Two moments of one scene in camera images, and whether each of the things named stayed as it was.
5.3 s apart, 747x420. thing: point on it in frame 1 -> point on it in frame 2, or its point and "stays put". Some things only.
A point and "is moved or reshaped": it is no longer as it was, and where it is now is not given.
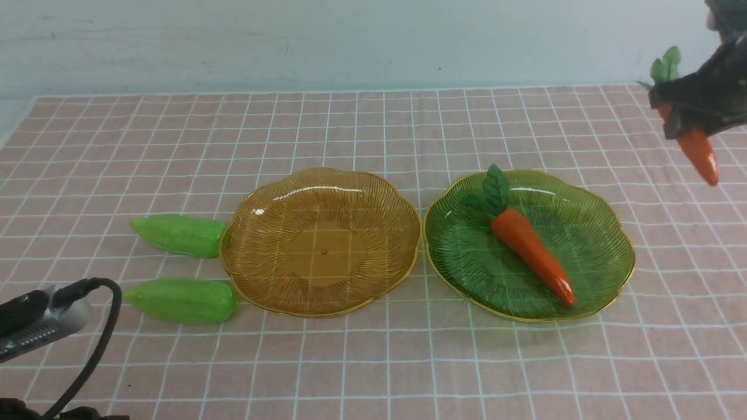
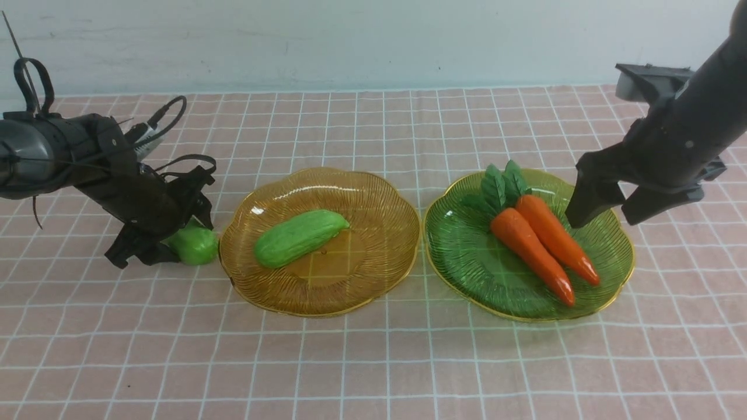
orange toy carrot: [695, 143] is moved or reshaped
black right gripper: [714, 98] -> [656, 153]
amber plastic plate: [317, 242] stays put
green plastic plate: [583, 226] stays put
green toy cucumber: [186, 301] -> [297, 235]
